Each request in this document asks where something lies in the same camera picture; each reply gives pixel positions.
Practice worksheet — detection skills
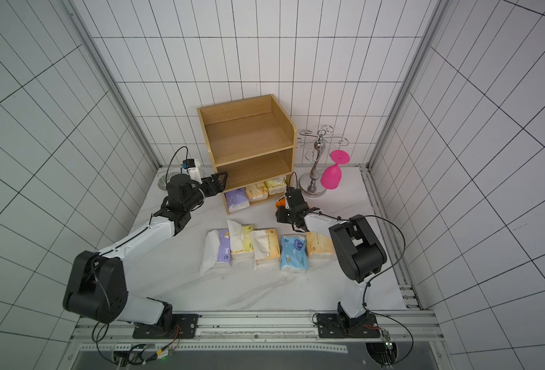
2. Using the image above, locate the orange tissue pack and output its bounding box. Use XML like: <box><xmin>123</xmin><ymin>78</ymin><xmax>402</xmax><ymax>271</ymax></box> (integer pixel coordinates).
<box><xmin>275</xmin><ymin>197</ymin><xmax>287</xmax><ymax>208</ymax></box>

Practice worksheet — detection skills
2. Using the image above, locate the pale green tissue pack bottom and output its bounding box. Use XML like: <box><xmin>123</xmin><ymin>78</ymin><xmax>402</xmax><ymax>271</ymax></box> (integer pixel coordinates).
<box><xmin>264</xmin><ymin>177</ymin><xmax>287</xmax><ymax>196</ymax></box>

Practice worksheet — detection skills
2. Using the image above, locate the purple tissue pack bottom shelf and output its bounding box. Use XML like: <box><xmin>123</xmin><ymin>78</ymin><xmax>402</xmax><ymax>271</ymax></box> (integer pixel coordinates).
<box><xmin>225</xmin><ymin>188</ymin><xmax>250</xmax><ymax>213</ymax></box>

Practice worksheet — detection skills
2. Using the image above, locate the yellow tissue pack bottom shelf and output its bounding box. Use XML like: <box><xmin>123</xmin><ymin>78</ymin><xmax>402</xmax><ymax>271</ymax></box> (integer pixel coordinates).
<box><xmin>245</xmin><ymin>182</ymin><xmax>269</xmax><ymax>204</ymax></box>

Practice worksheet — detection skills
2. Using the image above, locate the orange-yellow tissue pack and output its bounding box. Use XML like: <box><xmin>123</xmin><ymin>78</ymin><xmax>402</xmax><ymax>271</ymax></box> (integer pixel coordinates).
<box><xmin>250</xmin><ymin>228</ymin><xmax>281</xmax><ymax>269</ymax></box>

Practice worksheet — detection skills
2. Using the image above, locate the light blue tissue pack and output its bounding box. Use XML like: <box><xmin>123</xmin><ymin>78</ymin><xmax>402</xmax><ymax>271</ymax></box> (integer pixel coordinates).
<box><xmin>280</xmin><ymin>234</ymin><xmax>309</xmax><ymax>273</ymax></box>

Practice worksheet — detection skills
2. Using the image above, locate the cream yellow tissue pack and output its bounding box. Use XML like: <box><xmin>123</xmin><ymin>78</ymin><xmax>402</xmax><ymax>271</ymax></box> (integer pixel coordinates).
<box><xmin>306</xmin><ymin>232</ymin><xmax>335</xmax><ymax>257</ymax></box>

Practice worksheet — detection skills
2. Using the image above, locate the green-yellow floral tissue pack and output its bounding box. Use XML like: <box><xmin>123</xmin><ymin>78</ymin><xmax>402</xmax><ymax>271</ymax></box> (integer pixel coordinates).
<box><xmin>227</xmin><ymin>220</ymin><xmax>255</xmax><ymax>260</ymax></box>

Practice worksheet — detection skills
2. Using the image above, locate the purple dog tissue pack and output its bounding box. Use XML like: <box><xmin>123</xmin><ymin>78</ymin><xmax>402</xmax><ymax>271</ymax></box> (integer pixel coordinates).
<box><xmin>199</xmin><ymin>229</ymin><xmax>232</xmax><ymax>274</ymax></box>

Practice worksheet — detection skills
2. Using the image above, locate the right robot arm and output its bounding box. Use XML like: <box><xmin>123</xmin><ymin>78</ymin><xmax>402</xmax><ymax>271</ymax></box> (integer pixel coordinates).
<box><xmin>275</xmin><ymin>187</ymin><xmax>387</xmax><ymax>335</ymax></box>

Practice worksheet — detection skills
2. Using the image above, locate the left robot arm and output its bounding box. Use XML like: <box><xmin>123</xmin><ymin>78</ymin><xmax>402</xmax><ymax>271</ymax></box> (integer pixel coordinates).
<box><xmin>63</xmin><ymin>172</ymin><xmax>229</xmax><ymax>339</ymax></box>

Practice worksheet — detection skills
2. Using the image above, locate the wooden three-tier shelf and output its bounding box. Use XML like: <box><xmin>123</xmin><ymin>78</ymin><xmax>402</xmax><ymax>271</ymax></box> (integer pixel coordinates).
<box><xmin>197</xmin><ymin>94</ymin><xmax>297</xmax><ymax>193</ymax></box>

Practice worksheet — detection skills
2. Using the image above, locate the green patterned ceramic bowl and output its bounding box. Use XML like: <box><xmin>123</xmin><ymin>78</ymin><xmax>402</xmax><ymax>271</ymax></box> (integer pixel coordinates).
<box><xmin>158</xmin><ymin>174</ymin><xmax>171</xmax><ymax>191</ymax></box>

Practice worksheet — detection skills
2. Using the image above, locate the chrome glass holder stand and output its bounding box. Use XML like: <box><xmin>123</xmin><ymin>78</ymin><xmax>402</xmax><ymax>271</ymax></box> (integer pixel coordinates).
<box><xmin>295</xmin><ymin>125</ymin><xmax>349</xmax><ymax>197</ymax></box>

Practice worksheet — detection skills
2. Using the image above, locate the pink plastic wine glass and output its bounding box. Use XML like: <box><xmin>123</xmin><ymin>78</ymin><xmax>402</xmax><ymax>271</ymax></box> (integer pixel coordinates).
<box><xmin>320</xmin><ymin>150</ymin><xmax>350</xmax><ymax>190</ymax></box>

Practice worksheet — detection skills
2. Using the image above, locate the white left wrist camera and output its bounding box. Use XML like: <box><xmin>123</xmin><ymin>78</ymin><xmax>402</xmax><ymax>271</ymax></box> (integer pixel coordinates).
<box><xmin>182</xmin><ymin>158</ymin><xmax>202</xmax><ymax>183</ymax></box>

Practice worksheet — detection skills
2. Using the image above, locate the black left camera cable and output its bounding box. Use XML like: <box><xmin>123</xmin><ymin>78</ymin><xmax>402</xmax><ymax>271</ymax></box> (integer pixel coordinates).
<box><xmin>164</xmin><ymin>146</ymin><xmax>190</xmax><ymax>183</ymax></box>

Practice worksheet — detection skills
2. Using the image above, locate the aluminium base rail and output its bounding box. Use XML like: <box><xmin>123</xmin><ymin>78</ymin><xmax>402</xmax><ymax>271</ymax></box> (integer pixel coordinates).
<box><xmin>67</xmin><ymin>311</ymin><xmax>444</xmax><ymax>359</ymax></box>

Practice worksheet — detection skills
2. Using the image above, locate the aluminium corner post left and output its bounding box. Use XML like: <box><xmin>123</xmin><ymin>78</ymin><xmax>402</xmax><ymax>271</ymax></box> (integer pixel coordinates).
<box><xmin>59</xmin><ymin>0</ymin><xmax>160</xmax><ymax>169</ymax></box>

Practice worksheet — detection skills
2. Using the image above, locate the aluminium corner post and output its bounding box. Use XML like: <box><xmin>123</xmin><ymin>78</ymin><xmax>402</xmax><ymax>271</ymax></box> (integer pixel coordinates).
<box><xmin>366</xmin><ymin>0</ymin><xmax>452</xmax><ymax>171</ymax></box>
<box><xmin>59</xmin><ymin>0</ymin><xmax>160</xmax><ymax>169</ymax></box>

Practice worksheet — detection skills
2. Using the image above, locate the aluminium corner post right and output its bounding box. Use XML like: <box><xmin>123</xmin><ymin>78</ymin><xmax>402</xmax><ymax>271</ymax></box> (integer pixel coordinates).
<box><xmin>366</xmin><ymin>0</ymin><xmax>452</xmax><ymax>171</ymax></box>

